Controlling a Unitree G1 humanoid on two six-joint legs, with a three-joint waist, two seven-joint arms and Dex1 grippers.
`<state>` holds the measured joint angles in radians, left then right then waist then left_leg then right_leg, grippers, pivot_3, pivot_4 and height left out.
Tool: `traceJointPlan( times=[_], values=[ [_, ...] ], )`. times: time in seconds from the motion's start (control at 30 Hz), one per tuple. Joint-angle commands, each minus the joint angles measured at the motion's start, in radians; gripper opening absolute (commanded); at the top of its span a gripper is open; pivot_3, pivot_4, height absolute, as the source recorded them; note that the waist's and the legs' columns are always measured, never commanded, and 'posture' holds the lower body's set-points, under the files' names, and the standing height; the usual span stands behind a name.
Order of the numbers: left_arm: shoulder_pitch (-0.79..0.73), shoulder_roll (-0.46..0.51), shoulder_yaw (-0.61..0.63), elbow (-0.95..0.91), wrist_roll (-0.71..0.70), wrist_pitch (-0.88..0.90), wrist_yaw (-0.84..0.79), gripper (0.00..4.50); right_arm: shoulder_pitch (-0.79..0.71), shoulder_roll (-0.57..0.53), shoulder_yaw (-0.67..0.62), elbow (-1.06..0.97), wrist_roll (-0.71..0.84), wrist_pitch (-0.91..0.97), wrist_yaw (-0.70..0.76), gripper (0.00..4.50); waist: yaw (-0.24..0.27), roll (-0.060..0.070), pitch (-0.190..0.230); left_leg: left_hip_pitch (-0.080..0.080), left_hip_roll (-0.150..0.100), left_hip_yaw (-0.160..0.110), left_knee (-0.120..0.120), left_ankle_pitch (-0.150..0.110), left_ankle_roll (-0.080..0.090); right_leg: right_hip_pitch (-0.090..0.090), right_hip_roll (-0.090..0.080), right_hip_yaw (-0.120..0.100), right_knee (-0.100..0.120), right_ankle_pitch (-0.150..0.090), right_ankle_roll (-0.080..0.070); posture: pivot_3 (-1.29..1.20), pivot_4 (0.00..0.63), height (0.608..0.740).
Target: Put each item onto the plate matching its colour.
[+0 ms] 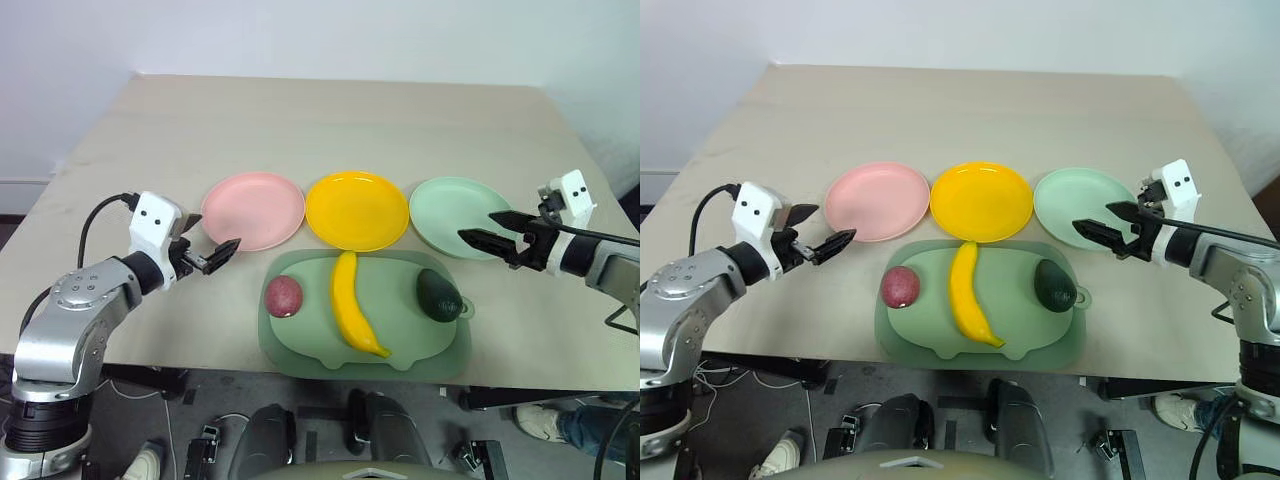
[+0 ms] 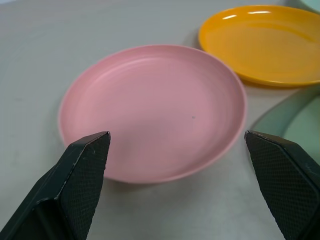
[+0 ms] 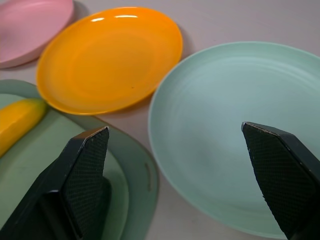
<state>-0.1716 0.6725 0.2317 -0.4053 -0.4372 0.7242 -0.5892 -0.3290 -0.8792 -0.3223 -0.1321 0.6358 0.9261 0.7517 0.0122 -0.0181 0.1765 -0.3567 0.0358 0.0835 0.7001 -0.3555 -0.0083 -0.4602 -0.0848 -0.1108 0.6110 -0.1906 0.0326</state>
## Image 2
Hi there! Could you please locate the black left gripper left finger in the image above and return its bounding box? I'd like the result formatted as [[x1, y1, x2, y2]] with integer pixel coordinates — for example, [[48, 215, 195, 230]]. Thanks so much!
[[0, 130, 112, 240]]

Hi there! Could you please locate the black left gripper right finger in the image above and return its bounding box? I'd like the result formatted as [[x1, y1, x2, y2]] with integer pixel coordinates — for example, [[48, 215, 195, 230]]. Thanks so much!
[[244, 129, 320, 240]]

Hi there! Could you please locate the pink plate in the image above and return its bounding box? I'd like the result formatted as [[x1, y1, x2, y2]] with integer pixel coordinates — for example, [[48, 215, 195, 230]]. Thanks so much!
[[57, 44, 249, 185]]

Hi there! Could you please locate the green plate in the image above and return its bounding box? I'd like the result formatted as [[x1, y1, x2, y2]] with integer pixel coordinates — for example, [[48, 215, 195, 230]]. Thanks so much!
[[251, 87, 320, 156]]

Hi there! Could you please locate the orange plate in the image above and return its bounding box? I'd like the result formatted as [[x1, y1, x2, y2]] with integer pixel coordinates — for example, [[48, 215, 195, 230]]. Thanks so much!
[[198, 4, 320, 88]]

